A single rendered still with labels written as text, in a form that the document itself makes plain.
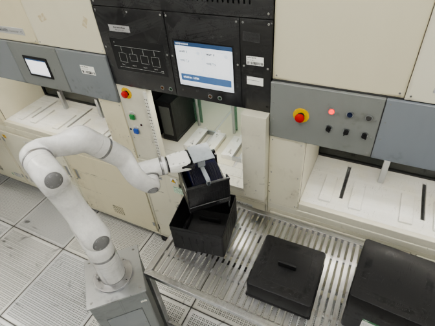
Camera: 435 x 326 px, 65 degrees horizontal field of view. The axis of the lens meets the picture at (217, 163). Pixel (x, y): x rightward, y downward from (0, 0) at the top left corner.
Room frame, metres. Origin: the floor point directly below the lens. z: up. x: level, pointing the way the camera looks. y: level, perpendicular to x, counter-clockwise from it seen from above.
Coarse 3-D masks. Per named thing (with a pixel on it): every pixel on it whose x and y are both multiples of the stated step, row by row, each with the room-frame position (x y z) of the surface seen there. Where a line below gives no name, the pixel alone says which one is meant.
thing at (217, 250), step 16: (208, 208) 1.29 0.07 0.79; (224, 208) 1.26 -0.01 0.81; (176, 224) 1.13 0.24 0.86; (192, 224) 1.20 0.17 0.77; (208, 224) 1.19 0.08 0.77; (224, 224) 1.18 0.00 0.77; (176, 240) 1.06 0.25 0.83; (192, 240) 1.03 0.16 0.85; (208, 240) 1.00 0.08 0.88; (224, 240) 1.00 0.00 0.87; (224, 256) 0.98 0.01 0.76
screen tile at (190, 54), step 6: (180, 48) 1.48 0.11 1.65; (180, 54) 1.48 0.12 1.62; (186, 54) 1.46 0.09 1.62; (192, 54) 1.45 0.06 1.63; (198, 60) 1.43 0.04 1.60; (180, 66) 1.48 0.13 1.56; (186, 66) 1.47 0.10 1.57; (192, 66) 1.45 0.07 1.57; (198, 66) 1.44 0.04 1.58; (198, 72) 1.44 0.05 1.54
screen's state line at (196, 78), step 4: (184, 76) 1.48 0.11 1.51; (188, 76) 1.47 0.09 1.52; (192, 76) 1.45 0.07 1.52; (196, 76) 1.44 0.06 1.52; (200, 76) 1.43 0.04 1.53; (204, 76) 1.42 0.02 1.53; (188, 80) 1.47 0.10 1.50; (192, 80) 1.46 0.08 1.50; (196, 80) 1.45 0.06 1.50; (200, 80) 1.43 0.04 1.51; (204, 80) 1.42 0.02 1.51; (208, 80) 1.41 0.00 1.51; (212, 80) 1.40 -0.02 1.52; (216, 80) 1.39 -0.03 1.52; (220, 80) 1.38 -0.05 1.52; (224, 80) 1.37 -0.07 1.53; (228, 80) 1.36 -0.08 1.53; (212, 84) 1.40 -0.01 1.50; (216, 84) 1.39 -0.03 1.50; (220, 84) 1.38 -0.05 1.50; (224, 84) 1.37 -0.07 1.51; (228, 84) 1.36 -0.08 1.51
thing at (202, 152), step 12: (204, 144) 1.26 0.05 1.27; (192, 156) 1.18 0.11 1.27; (204, 156) 1.17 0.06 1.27; (216, 156) 1.30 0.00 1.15; (204, 168) 1.18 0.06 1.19; (180, 180) 1.25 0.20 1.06; (216, 180) 1.11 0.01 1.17; (228, 180) 1.13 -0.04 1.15; (192, 192) 1.08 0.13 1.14; (204, 192) 1.10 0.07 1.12; (216, 192) 1.11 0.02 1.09; (228, 192) 1.12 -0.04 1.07; (192, 204) 1.08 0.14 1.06; (204, 204) 1.09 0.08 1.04; (216, 204) 1.16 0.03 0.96; (228, 204) 1.15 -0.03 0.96
